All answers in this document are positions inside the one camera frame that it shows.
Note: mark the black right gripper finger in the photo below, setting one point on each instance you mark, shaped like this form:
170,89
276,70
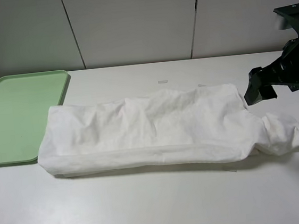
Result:
253,93
267,92

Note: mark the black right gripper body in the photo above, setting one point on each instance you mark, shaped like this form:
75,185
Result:
284,70

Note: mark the white short sleeve shirt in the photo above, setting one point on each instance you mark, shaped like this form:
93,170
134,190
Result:
202,125

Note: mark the green plastic tray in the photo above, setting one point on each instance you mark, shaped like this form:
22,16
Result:
24,103

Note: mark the clear tape marker lower right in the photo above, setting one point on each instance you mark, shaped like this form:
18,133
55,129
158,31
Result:
228,168

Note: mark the clear tape marker top centre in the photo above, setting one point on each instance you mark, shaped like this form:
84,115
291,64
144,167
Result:
162,82

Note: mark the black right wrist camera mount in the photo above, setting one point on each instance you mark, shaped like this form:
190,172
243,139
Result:
288,17

